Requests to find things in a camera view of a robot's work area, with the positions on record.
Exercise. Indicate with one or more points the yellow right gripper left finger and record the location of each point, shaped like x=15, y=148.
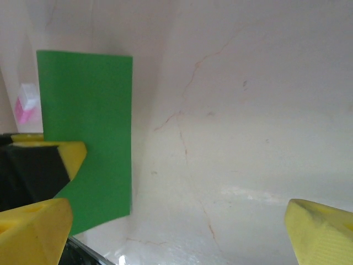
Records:
x=30, y=237

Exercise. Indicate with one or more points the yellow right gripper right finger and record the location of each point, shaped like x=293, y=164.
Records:
x=322, y=237

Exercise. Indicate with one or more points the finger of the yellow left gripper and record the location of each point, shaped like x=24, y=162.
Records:
x=73, y=157
x=27, y=138

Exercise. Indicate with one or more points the aluminium rail frame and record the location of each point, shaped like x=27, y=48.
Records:
x=74, y=254

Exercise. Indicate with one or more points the green paper sheet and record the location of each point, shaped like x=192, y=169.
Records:
x=91, y=110

